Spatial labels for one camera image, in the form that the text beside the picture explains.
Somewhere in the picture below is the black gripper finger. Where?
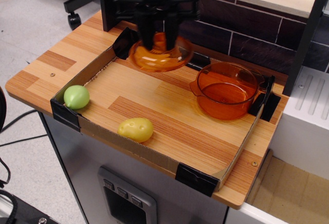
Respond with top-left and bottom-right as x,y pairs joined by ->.
164,20 -> 179,50
138,21 -> 155,50

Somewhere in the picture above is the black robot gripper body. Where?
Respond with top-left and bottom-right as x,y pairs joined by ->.
113,0 -> 200,33

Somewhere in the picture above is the orange transparent pot lid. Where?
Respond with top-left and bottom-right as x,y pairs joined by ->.
129,32 -> 194,72

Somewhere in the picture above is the orange transparent plastic pot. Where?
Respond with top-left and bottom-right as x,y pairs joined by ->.
190,62 -> 265,120

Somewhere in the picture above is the green toy pear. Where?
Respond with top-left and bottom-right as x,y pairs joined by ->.
64,85 -> 90,110

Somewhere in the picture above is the yellow toy potato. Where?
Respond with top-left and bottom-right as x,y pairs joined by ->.
117,118 -> 154,143

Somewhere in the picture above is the cardboard fence with black tape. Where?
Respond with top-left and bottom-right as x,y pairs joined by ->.
50,28 -> 285,205

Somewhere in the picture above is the grey toy oven front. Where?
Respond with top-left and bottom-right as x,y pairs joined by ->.
40,114 -> 228,223

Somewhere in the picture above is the white toy sink unit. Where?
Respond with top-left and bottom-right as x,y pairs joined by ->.
226,67 -> 328,223

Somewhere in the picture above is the black upright post right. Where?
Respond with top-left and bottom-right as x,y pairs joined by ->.
282,0 -> 328,97

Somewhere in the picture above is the black cable on floor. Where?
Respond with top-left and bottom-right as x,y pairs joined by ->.
0,108 -> 48,189

